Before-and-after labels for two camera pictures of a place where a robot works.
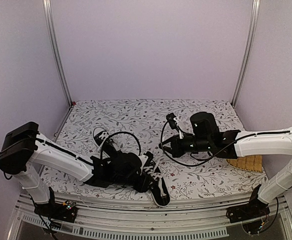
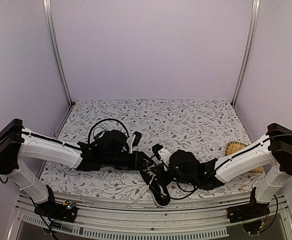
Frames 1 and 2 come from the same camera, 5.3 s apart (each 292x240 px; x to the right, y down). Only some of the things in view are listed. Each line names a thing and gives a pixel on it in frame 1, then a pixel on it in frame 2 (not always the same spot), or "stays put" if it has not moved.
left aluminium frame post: [47, 7] stays put
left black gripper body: [142, 187] → [136, 164]
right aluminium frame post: [248, 50] stays put
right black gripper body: [180, 150] → [163, 181]
